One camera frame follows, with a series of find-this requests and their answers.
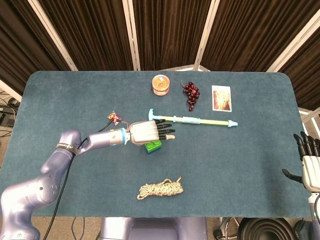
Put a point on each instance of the purple robot torso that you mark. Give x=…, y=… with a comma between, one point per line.
x=152, y=228

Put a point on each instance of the cyan and yellow water pump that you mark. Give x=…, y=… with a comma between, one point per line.
x=190, y=120

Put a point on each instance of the red candy wrapper packet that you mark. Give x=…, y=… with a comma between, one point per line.
x=113, y=118

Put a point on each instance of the white-bordered photo card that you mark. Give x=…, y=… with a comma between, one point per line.
x=221, y=98

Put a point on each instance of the green two-stud toy brick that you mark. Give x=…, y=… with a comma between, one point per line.
x=154, y=147

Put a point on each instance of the teal table cloth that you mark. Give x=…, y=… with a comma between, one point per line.
x=225, y=155

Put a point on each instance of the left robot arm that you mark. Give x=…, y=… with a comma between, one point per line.
x=50, y=180

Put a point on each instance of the chrome stool base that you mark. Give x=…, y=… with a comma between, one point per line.
x=226, y=228

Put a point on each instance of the clear jar of rubber bands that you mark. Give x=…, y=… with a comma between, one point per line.
x=160, y=86

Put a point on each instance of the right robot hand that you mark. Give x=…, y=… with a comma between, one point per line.
x=311, y=170

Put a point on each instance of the dark red grape bunch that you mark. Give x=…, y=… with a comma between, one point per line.
x=192, y=96

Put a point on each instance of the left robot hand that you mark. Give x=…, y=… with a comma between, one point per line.
x=145, y=132

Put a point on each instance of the brown curtain screen panel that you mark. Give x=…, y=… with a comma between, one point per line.
x=20, y=37
x=170, y=32
x=250, y=32
x=95, y=32
x=308, y=75

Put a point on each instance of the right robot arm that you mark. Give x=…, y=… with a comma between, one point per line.
x=315, y=205

